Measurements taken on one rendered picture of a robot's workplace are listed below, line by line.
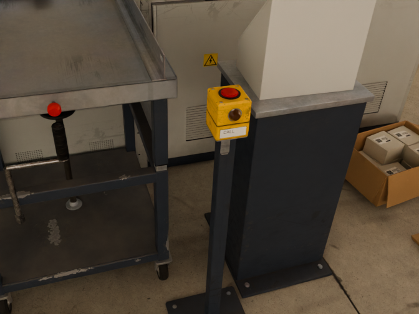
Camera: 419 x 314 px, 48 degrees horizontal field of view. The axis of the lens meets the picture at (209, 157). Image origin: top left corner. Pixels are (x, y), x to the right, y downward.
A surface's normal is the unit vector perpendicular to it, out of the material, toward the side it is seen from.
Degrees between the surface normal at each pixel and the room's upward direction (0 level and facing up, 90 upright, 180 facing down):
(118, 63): 0
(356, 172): 77
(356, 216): 0
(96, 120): 90
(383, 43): 90
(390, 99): 90
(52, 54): 0
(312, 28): 90
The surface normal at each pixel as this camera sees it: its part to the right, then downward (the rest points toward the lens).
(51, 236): 0.04, -0.79
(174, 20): 0.31, 0.59
